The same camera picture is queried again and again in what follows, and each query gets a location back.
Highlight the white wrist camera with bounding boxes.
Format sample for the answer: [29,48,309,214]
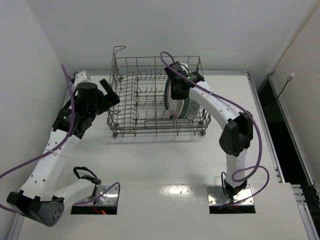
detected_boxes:
[74,70,91,85]
[180,63,189,72]

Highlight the green red rimmed plate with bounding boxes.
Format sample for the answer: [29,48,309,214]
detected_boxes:
[166,98,190,121]
[164,79,185,121]

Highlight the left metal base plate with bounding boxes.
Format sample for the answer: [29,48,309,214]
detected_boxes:
[73,184,119,207]

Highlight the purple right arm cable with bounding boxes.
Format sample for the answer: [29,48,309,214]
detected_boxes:
[159,51,270,209]

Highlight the metal base plate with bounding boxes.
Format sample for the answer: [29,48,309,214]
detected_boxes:
[207,185,254,206]
[73,184,119,207]

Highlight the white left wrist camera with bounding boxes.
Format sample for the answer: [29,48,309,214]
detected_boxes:
[74,70,91,85]

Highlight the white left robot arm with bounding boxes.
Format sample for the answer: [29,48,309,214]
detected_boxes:
[6,71,120,227]

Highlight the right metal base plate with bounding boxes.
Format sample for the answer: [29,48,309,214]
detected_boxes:
[207,185,254,206]

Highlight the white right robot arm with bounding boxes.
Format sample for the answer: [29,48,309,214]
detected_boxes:
[164,61,253,200]

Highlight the grey wire dish rack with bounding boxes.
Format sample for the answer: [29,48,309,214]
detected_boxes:
[107,45,211,137]

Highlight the black usb cable on wall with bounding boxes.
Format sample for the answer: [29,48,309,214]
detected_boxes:
[264,72,295,118]

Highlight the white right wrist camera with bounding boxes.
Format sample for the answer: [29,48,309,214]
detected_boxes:
[180,63,189,72]

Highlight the white plate with grey pattern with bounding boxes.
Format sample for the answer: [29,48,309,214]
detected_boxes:
[185,98,200,121]

